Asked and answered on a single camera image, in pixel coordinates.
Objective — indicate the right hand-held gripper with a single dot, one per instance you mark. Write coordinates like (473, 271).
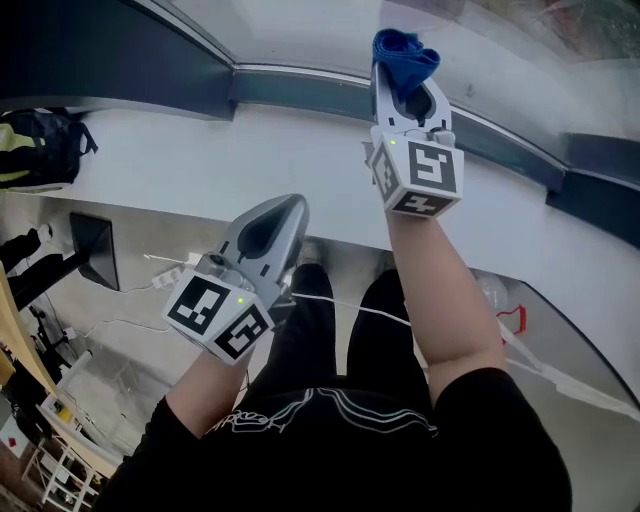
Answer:
(430, 165)

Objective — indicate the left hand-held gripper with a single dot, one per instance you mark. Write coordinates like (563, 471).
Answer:
(200, 310)

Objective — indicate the blue cloth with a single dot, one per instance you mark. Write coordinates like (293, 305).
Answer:
(405, 60)

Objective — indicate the clear window glass pane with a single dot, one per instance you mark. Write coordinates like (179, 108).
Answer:
(325, 30)

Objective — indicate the person's left forearm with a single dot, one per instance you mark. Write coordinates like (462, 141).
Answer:
(210, 395)

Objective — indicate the person's right forearm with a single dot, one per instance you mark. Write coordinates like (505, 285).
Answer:
(445, 300)

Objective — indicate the person's left grey shoe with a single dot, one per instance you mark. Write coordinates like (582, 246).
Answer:
(309, 252)

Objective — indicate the person's grey shoe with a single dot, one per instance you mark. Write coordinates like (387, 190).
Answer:
(390, 261)
(309, 252)

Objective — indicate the white windowsill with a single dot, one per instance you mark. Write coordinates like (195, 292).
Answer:
(250, 160)

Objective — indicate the white power strip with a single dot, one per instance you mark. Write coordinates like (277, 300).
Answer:
(170, 277)

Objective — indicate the person's black trousers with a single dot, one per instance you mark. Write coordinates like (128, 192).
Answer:
(310, 340)

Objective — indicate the person's right grey shoe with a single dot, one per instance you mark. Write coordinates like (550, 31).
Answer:
(390, 261)

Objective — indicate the person's black t-shirt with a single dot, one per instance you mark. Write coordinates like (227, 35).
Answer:
(325, 460)

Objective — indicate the green black backpack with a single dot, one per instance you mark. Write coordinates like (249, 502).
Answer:
(40, 150)

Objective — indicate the dark window frame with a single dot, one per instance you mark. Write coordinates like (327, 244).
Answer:
(125, 65)

